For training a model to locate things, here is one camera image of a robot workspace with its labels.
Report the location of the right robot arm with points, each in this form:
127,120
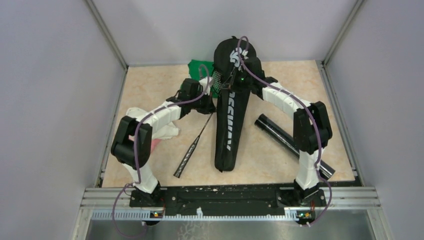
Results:
311,125

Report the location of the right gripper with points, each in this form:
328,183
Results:
235,73

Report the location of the black racket bag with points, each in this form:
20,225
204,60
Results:
232,101

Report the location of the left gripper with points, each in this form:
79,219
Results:
209,107

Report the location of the pink cloth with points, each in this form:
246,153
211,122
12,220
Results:
154,144

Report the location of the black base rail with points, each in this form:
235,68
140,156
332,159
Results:
251,200

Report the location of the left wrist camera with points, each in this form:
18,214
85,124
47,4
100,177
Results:
207,82

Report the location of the badminton racket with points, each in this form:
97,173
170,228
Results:
192,149

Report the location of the black shuttlecock tube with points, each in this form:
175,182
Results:
283,138

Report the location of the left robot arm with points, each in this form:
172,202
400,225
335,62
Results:
133,138

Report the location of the white towel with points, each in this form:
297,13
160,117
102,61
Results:
167,132

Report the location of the green cloth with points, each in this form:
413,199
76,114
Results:
197,73

